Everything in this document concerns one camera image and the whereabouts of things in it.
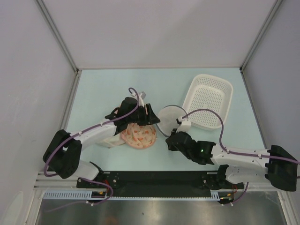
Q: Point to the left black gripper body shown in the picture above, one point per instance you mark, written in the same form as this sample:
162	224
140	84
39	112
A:
139	116

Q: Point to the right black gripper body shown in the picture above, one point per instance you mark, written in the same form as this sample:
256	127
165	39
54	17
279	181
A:
171	147

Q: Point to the white mesh laundry bag blue trim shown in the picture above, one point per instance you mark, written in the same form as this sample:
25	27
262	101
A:
168	119

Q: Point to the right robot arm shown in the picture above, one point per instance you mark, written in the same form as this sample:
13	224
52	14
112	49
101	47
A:
275	165

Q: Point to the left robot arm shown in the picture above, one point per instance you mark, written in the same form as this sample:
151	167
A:
62	157

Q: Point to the floral pink mesh laundry bag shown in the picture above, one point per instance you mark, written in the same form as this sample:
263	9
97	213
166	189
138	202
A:
135	136

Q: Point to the plain white mesh laundry bag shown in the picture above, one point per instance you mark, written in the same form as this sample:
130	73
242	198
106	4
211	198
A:
111	141

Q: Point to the white perforated plastic basket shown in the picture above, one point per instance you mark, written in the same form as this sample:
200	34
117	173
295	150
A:
208	92

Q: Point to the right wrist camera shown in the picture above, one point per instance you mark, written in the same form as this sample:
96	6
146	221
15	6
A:
184	124

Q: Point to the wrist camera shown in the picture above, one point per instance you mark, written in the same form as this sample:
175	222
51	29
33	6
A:
184	124
140	97

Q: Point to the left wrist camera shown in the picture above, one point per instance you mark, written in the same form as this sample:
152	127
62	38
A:
140	97

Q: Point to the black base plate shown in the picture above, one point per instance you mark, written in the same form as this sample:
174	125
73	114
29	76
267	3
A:
165	181

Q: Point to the white slotted cable duct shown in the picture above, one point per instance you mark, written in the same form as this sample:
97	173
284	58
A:
89	195

